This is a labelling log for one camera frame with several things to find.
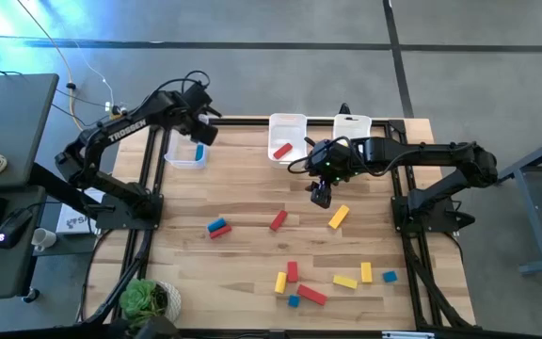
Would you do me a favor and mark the grey side desk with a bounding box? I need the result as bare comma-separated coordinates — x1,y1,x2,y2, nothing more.
0,73,60,302

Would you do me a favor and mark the white label strip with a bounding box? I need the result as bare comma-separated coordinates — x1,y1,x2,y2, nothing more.
381,331,437,339

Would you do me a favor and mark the yellow cable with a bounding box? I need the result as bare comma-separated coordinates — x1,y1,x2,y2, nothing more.
15,0,87,132

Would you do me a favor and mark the white cup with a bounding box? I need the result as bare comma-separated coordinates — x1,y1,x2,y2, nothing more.
31,227,58,252

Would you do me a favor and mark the white printed box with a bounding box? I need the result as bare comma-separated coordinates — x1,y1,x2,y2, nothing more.
56,186,102,235

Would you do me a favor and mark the clear plastic bin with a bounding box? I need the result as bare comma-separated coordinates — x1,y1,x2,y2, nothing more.
164,126,209,170

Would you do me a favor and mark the black clamp bracket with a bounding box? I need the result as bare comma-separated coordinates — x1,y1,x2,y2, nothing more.
105,315,183,339

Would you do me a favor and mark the black computer mouse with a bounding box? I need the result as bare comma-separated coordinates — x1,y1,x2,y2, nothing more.
0,207,35,250

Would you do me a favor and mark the long red rectangular block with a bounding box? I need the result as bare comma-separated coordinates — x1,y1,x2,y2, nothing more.
296,283,328,307

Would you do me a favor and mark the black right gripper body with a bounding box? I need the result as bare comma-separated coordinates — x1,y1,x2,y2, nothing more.
307,138,353,185

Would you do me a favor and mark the white patterned plant pot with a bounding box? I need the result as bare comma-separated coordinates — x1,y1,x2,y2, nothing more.
152,281,183,324

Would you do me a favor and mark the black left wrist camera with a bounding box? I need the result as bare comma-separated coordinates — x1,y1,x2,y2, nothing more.
183,82,215,113

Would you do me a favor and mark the grey metal table frame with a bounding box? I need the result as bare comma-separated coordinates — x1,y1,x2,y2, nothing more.
495,127,542,277

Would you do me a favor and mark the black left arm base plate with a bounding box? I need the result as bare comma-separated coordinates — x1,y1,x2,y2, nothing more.
95,192,165,232

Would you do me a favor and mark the black aluminium table frame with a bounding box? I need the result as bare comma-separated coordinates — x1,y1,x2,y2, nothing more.
80,116,479,339

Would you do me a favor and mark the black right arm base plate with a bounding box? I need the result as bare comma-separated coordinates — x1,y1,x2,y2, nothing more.
391,193,477,235

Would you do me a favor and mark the green succulent plant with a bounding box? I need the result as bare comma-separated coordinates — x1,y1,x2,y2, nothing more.
119,277,160,327

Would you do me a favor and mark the white plastic bin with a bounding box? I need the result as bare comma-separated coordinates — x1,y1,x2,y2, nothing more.
267,112,309,170
332,113,374,142

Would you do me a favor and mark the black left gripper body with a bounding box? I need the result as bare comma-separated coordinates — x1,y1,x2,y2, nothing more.
174,105,209,137

